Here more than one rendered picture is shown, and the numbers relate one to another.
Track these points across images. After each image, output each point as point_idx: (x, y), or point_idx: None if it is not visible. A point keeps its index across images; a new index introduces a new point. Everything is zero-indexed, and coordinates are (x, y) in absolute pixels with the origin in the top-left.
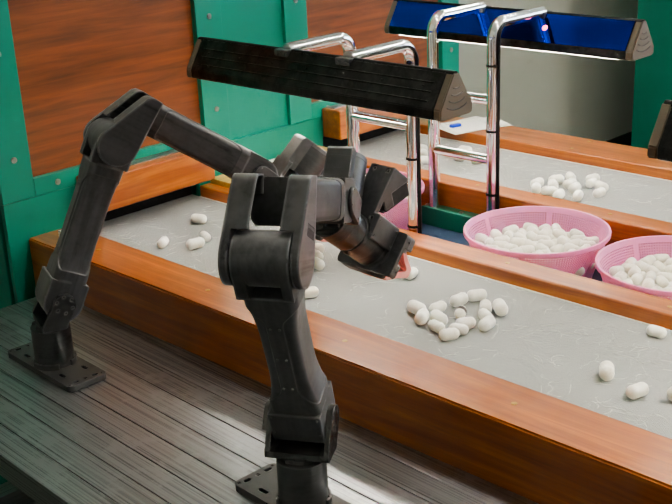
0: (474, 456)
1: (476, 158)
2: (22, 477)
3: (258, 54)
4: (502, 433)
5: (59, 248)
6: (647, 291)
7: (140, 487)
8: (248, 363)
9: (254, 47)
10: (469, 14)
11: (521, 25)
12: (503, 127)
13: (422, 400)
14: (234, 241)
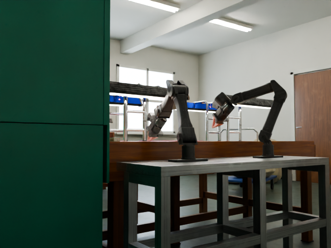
0: (253, 151)
1: (122, 130)
2: (254, 164)
3: (131, 85)
4: (257, 143)
5: (187, 119)
6: (199, 140)
7: (262, 159)
8: (204, 153)
9: (128, 83)
10: None
11: (112, 98)
12: None
13: (244, 143)
14: None
